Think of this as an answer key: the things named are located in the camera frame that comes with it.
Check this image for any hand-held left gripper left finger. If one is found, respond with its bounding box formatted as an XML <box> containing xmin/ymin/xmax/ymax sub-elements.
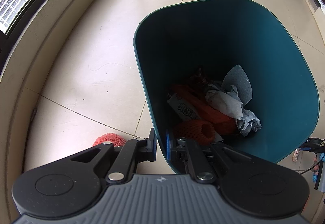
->
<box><xmin>70</xmin><ymin>128</ymin><xmax>156</xmax><ymax>184</ymax></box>

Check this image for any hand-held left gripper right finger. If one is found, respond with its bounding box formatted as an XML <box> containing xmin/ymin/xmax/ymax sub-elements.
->
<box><xmin>165</xmin><ymin>130</ymin><xmax>252</xmax><ymax>184</ymax></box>

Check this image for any orange foam fruit net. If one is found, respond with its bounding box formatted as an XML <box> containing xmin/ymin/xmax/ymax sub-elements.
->
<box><xmin>173</xmin><ymin>120</ymin><xmax>216</xmax><ymax>146</ymax></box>

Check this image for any white purple snack packet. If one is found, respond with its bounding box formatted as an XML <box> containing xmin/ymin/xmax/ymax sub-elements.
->
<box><xmin>167</xmin><ymin>93</ymin><xmax>201</xmax><ymax>122</ymax></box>

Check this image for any red plastic bag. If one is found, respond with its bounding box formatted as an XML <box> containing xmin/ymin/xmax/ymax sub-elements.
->
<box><xmin>170</xmin><ymin>84</ymin><xmax>236</xmax><ymax>136</ymax></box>

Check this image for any large white tissue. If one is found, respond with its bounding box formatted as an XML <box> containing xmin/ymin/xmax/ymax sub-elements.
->
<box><xmin>205</xmin><ymin>84</ymin><xmax>244</xmax><ymax>118</ymax></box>

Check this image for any dark brown wrapper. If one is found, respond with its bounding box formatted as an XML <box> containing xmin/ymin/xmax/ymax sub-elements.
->
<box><xmin>193</xmin><ymin>66</ymin><xmax>212</xmax><ymax>87</ymax></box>

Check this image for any dark teal trash bin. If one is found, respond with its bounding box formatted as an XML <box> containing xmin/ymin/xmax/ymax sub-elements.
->
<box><xmin>133</xmin><ymin>0</ymin><xmax>320</xmax><ymax>174</ymax></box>

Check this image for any teal paper sheet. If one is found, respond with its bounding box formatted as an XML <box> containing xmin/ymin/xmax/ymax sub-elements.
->
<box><xmin>222</xmin><ymin>64</ymin><xmax>253</xmax><ymax>106</ymax></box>

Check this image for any person's right hand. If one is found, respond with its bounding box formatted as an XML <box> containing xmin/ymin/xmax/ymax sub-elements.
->
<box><xmin>312</xmin><ymin>153</ymin><xmax>325</xmax><ymax>181</ymax></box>

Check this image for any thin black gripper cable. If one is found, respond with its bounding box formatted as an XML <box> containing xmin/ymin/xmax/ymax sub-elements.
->
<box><xmin>301</xmin><ymin>160</ymin><xmax>321</xmax><ymax>174</ymax></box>

